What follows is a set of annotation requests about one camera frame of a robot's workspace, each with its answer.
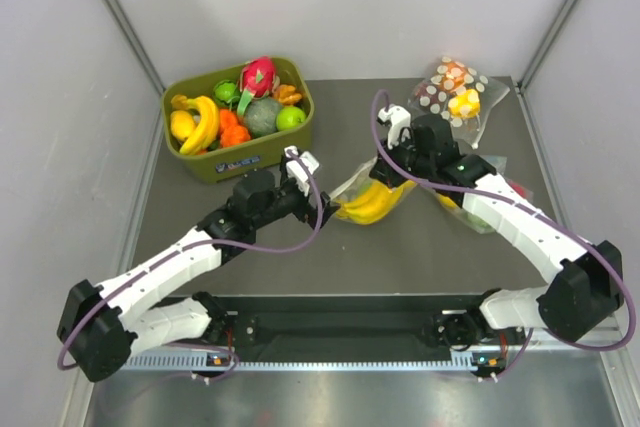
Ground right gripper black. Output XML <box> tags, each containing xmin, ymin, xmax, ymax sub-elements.
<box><xmin>370</xmin><ymin>132</ymin><xmax>436</xmax><ymax>189</ymax></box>

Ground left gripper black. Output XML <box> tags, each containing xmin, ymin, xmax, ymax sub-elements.
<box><xmin>252</xmin><ymin>155</ymin><xmax>339</xmax><ymax>230</ymax></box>

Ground zip bag with bananas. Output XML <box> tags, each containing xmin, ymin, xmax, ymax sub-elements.
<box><xmin>329</xmin><ymin>158</ymin><xmax>416</xmax><ymax>225</ymax></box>

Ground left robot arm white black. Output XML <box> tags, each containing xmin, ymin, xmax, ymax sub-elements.
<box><xmin>56</xmin><ymin>147</ymin><xmax>336</xmax><ymax>383</ymax></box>

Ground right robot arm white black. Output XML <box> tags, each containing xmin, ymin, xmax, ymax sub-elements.
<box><xmin>371</xmin><ymin>105</ymin><xmax>626</xmax><ymax>347</ymax></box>

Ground polka dot zip bag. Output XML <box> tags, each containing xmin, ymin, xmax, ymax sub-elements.
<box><xmin>407</xmin><ymin>56</ymin><xmax>510</xmax><ymax>149</ymax></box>

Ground blue zip bag colourful balls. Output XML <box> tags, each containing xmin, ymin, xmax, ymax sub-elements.
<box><xmin>434</xmin><ymin>154</ymin><xmax>534</xmax><ymax>236</ymax></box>

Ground green apple toy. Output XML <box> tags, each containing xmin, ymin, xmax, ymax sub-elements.
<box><xmin>276</xmin><ymin>106</ymin><xmax>307</xmax><ymax>131</ymax></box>

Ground grey green melon toy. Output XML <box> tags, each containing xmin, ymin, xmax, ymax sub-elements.
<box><xmin>243</xmin><ymin>97</ymin><xmax>283</xmax><ymax>138</ymax></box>

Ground orange pumpkin toy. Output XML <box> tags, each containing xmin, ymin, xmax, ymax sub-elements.
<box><xmin>220</xmin><ymin>124</ymin><xmax>251</xmax><ymax>148</ymax></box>

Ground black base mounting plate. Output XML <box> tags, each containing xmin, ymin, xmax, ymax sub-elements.
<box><xmin>144</xmin><ymin>294</ymin><xmax>591</xmax><ymax>363</ymax></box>

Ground orange walnut-like toy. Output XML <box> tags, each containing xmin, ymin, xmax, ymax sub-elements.
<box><xmin>272</xmin><ymin>84</ymin><xmax>303</xmax><ymax>106</ymax></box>

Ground orange tangerine toy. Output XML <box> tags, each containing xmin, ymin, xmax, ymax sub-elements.
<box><xmin>219</xmin><ymin>109</ymin><xmax>240</xmax><ymax>134</ymax></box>

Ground pink dragon fruit toy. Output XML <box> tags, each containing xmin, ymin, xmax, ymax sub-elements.
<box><xmin>236</xmin><ymin>56</ymin><xmax>276</xmax><ymax>117</ymax></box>

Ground yellow banana bunch in bin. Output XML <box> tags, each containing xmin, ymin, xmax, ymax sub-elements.
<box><xmin>170</xmin><ymin>94</ymin><xmax>219</xmax><ymax>155</ymax></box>

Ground green round fruit toy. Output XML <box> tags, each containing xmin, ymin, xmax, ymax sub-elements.
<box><xmin>213</xmin><ymin>80</ymin><xmax>241</xmax><ymax>105</ymax></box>

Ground yellow lemon toy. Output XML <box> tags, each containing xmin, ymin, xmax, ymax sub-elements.
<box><xmin>170</xmin><ymin>110</ymin><xmax>197</xmax><ymax>143</ymax></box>

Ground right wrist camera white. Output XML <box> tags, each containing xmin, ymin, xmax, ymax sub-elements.
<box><xmin>377</xmin><ymin>104</ymin><xmax>411</xmax><ymax>150</ymax></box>

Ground slotted grey cable duct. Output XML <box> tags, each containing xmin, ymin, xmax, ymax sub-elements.
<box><xmin>122</xmin><ymin>349</ymin><xmax>506</xmax><ymax>373</ymax></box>

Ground left aluminium frame post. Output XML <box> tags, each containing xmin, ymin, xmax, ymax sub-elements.
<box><xmin>102</xmin><ymin>0</ymin><xmax>165</xmax><ymax>95</ymax></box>

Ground aluminium frame post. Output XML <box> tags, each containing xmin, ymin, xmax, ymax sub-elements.
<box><xmin>102</xmin><ymin>0</ymin><xmax>165</xmax><ymax>95</ymax></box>
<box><xmin>516</xmin><ymin>0</ymin><xmax>581</xmax><ymax>94</ymax></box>

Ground right aluminium frame post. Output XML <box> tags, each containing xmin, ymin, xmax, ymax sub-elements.
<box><xmin>516</xmin><ymin>0</ymin><xmax>581</xmax><ymax>94</ymax></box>

